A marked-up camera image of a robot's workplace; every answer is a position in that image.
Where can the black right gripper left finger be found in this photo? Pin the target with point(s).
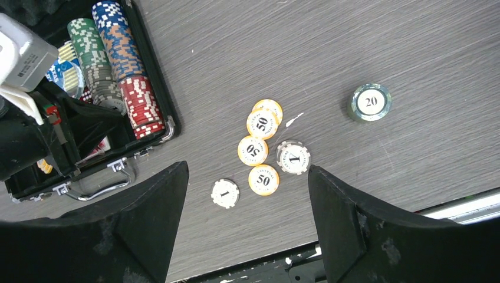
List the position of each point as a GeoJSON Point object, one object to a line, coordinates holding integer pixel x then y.
{"type": "Point", "coordinates": [126, 237]}

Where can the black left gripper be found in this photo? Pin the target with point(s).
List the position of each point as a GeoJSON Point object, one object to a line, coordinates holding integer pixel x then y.
{"type": "Point", "coordinates": [70, 130]}

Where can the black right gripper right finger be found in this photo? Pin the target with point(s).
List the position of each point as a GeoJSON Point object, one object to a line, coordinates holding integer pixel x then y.
{"type": "Point", "coordinates": [365, 239]}

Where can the white 1 chips pair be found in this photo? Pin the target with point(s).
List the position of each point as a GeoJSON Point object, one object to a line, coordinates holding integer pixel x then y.
{"type": "Point", "coordinates": [293, 157]}

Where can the clear acrylic dealer disc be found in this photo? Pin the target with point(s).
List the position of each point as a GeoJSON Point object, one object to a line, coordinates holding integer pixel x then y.
{"type": "Point", "coordinates": [69, 77]}

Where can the blue Texas Hold'em card deck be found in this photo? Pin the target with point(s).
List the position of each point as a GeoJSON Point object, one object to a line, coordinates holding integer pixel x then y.
{"type": "Point", "coordinates": [66, 53]}

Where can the red backed card deck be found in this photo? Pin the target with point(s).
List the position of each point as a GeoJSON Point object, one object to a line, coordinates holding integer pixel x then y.
{"type": "Point", "coordinates": [101, 148]}

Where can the black aluminium poker case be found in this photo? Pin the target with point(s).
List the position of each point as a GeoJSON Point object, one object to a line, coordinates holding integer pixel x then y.
{"type": "Point", "coordinates": [103, 173]}

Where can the green chip stack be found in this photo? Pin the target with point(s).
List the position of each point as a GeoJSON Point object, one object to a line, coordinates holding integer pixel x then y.
{"type": "Point", "coordinates": [95, 65]}

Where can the red chip stack right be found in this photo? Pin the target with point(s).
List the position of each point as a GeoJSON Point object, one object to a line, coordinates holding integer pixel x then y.
{"type": "Point", "coordinates": [142, 109]}

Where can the blue orange chip stack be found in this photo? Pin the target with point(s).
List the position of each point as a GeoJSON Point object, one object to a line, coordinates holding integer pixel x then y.
{"type": "Point", "coordinates": [122, 51]}

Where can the white 1 chip on table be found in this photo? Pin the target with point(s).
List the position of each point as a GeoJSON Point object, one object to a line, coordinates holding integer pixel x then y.
{"type": "Point", "coordinates": [225, 193]}

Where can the red 100 chip on table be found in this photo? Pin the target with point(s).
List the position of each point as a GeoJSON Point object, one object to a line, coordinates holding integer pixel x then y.
{"type": "Point", "coordinates": [263, 180]}

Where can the yellow chip on table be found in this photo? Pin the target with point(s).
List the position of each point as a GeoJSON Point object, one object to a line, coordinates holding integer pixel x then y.
{"type": "Point", "coordinates": [252, 151]}

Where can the pile of loose poker chips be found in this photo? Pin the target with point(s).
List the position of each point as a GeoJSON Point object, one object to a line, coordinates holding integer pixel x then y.
{"type": "Point", "coordinates": [271, 105]}

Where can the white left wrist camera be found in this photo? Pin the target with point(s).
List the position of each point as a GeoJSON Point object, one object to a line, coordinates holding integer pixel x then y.
{"type": "Point", "coordinates": [25, 59]}

